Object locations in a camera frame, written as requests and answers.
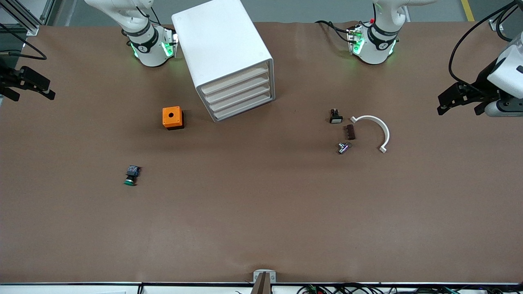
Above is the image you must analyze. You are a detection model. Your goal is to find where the white plastic drawer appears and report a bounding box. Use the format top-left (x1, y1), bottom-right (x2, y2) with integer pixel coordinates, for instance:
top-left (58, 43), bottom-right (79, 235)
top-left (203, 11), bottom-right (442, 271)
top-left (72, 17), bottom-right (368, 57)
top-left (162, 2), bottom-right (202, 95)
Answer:
top-left (204, 74), bottom-right (270, 104)
top-left (212, 94), bottom-right (273, 120)
top-left (200, 62), bottom-right (270, 96)
top-left (208, 84), bottom-right (271, 112)

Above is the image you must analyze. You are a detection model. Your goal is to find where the green mushroom push button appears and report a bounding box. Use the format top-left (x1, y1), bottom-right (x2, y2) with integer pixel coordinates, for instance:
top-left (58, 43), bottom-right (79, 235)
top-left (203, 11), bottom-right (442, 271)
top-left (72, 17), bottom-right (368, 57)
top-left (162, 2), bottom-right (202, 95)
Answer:
top-left (124, 165), bottom-right (142, 187)

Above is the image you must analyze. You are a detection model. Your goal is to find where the white drawer cabinet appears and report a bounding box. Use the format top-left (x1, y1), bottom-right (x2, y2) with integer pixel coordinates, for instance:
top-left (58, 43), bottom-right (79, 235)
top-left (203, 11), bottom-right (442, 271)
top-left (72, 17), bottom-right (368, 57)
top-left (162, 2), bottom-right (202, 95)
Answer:
top-left (171, 0), bottom-right (276, 123)

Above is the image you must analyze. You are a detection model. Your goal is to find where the brown table mat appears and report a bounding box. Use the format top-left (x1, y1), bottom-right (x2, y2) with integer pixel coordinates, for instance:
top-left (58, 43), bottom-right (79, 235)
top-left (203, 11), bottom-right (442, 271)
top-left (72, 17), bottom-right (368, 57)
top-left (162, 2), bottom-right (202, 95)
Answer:
top-left (0, 20), bottom-right (523, 285)

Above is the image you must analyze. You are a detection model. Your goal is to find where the brown upright bar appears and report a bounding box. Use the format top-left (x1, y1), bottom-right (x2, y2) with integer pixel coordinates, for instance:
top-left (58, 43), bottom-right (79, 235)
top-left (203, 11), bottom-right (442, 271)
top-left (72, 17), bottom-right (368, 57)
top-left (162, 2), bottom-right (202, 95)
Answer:
top-left (250, 272), bottom-right (273, 294)

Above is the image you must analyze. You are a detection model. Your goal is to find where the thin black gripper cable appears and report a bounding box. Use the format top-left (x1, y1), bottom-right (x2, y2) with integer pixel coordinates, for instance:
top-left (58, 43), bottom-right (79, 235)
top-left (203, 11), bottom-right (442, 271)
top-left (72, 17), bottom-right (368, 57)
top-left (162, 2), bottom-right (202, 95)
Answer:
top-left (0, 22), bottom-right (47, 61)

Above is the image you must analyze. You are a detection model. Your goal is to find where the long black gripper cable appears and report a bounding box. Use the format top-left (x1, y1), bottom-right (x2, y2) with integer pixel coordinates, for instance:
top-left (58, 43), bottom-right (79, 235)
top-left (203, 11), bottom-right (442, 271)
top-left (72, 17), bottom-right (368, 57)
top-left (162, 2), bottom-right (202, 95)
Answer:
top-left (448, 1), bottom-right (523, 87)

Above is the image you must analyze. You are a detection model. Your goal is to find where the aluminium frame profile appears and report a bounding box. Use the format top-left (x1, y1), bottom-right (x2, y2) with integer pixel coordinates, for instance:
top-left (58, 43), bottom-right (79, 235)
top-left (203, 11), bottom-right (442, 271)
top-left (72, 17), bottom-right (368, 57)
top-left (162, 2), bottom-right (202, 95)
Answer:
top-left (0, 0), bottom-right (40, 36)
top-left (488, 0), bottom-right (523, 32)

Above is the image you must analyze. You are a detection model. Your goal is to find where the short black looped cable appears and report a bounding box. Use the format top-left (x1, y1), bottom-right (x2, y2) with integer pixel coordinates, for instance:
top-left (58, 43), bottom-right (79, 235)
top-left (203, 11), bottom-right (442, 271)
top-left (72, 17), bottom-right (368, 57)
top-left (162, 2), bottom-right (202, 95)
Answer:
top-left (496, 3), bottom-right (523, 42)

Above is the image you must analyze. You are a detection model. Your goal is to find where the white curved plastic bracket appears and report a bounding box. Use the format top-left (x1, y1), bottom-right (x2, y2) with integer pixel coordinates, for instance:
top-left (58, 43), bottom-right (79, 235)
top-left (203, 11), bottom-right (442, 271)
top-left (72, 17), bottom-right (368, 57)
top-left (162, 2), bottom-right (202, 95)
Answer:
top-left (350, 115), bottom-right (390, 154)

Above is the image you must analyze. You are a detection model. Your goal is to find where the black base cable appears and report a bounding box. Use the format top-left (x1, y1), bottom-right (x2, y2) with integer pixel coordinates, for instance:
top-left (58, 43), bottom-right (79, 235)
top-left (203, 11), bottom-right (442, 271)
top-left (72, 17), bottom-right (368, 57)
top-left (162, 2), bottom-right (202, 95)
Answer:
top-left (315, 20), bottom-right (353, 44)

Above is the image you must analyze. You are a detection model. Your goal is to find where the orange button enclosure box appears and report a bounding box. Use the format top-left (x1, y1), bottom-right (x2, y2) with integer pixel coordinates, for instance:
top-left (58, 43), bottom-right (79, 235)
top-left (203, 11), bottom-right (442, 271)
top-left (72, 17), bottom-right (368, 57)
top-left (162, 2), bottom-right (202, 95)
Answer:
top-left (162, 106), bottom-right (185, 130)

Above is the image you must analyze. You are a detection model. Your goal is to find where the white table edge rail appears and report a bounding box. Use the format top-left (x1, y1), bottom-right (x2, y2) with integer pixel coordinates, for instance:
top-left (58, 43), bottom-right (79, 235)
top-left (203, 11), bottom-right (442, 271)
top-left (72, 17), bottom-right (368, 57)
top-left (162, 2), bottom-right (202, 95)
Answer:
top-left (0, 283), bottom-right (523, 294)

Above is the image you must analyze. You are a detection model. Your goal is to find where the black cable bundle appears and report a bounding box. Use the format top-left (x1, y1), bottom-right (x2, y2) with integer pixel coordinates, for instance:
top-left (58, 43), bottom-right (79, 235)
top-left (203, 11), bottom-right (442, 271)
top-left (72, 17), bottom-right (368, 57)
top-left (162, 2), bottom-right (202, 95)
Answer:
top-left (297, 283), bottom-right (523, 294)

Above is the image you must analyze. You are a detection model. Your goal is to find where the grey metal mount bracket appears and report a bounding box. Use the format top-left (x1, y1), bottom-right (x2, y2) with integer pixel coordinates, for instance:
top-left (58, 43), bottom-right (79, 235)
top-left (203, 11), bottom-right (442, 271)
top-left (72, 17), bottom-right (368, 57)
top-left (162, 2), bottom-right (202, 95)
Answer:
top-left (253, 269), bottom-right (277, 284)

